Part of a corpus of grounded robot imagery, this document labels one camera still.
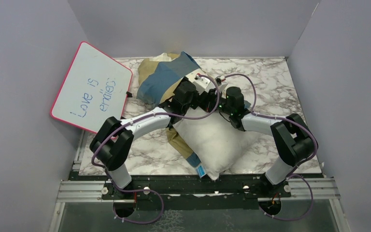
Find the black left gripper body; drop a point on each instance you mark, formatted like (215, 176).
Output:
(195, 99)

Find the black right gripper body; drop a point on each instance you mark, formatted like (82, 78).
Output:
(224, 108)

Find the blue beige checked pillowcase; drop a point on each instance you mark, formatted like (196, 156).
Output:
(158, 78)

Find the white pillow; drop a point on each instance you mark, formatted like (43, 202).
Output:
(210, 143)

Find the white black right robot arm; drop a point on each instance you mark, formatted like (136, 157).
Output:
(294, 142)

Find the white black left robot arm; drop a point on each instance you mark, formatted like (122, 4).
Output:
(112, 143)

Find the blue white pillow tag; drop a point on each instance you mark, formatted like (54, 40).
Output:
(200, 170)

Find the pink framed whiteboard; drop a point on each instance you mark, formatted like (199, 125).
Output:
(94, 88)

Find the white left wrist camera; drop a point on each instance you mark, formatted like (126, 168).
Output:
(202, 84)

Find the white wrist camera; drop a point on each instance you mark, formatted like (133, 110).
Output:
(202, 84)
(222, 83)

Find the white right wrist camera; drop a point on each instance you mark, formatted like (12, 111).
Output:
(222, 83)

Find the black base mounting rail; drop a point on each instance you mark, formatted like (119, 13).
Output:
(177, 192)

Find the aluminium frame rail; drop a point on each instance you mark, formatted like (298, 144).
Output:
(314, 206)

